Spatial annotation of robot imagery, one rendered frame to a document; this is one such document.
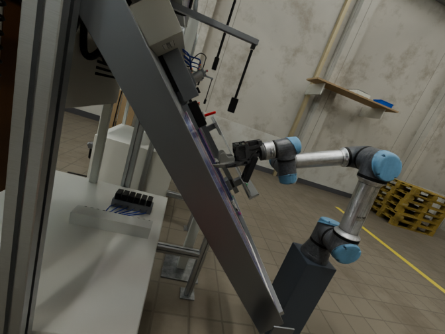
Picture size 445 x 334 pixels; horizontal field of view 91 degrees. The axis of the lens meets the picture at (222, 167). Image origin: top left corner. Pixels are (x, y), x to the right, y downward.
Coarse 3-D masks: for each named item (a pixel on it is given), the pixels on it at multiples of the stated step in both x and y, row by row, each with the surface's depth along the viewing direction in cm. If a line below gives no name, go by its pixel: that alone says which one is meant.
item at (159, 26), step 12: (144, 0) 44; (156, 0) 45; (168, 0) 45; (132, 12) 45; (144, 12) 45; (156, 12) 45; (168, 12) 46; (144, 24) 46; (156, 24) 46; (168, 24) 46; (144, 36) 46; (156, 36) 47; (168, 36) 47; (180, 36) 50; (156, 48) 51; (168, 48) 56; (180, 48) 62
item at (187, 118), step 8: (184, 112) 54; (192, 128) 48; (200, 144) 49; (208, 160) 51; (216, 176) 53; (224, 192) 59; (224, 200) 45; (232, 208) 63; (232, 216) 47; (240, 224) 66; (240, 232) 49; (248, 240) 71; (248, 248) 52; (256, 264) 52; (264, 280) 55
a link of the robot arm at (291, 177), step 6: (276, 162) 98; (282, 162) 89; (288, 162) 89; (294, 162) 90; (276, 168) 96; (282, 168) 90; (288, 168) 89; (294, 168) 90; (282, 174) 91; (288, 174) 90; (294, 174) 90; (282, 180) 92; (288, 180) 91; (294, 180) 92
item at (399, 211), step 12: (396, 180) 500; (396, 192) 492; (408, 192) 467; (420, 192) 500; (432, 192) 509; (384, 204) 503; (396, 204) 478; (408, 204) 463; (420, 204) 467; (444, 204) 476; (384, 216) 507; (396, 216) 471; (408, 216) 469; (420, 216) 479; (432, 216) 482; (444, 216) 484; (408, 228) 486; (432, 228) 493
